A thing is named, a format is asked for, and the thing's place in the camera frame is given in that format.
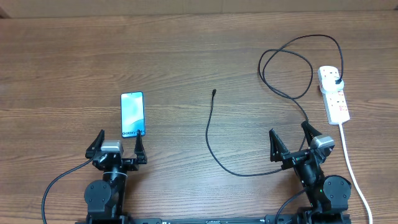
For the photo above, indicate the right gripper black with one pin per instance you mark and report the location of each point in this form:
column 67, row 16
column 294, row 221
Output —
column 277, row 152

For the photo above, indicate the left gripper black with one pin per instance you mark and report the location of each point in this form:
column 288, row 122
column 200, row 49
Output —
column 132, row 165

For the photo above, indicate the Samsung Galaxy smartphone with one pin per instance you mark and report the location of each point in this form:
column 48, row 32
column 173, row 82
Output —
column 132, row 114

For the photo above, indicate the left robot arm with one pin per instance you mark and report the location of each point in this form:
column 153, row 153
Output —
column 105, row 197

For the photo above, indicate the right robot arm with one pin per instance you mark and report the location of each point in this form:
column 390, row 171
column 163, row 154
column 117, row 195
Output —
column 328, row 195

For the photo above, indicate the white charger plug adapter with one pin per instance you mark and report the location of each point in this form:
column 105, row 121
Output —
column 330, row 85

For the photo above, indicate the white power strip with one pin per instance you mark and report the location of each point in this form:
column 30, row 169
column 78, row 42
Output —
column 335, row 104

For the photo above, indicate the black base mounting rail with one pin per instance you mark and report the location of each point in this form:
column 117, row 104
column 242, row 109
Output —
column 211, row 221

